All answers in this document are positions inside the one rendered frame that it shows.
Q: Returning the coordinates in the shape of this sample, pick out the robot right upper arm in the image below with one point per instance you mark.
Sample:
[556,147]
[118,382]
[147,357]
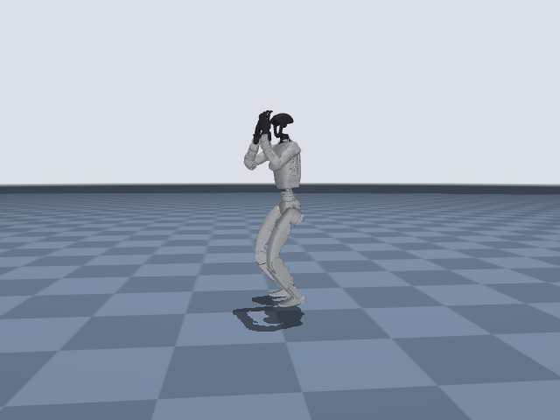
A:
[251,165]

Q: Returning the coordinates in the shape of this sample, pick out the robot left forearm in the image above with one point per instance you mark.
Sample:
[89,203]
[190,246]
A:
[269,154]

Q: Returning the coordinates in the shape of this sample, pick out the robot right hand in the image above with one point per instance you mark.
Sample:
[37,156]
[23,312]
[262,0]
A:
[257,134]

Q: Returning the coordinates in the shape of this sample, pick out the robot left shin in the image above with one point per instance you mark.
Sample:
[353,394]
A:
[282,275]

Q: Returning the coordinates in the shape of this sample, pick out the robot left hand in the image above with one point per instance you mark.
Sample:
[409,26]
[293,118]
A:
[265,123]

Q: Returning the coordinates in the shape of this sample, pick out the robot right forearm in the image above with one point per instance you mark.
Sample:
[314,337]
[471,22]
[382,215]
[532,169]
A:
[252,151]

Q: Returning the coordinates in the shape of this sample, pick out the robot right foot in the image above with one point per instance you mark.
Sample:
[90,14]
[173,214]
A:
[279,293]

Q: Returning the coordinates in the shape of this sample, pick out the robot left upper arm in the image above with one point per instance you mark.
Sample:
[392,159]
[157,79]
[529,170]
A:
[290,152]

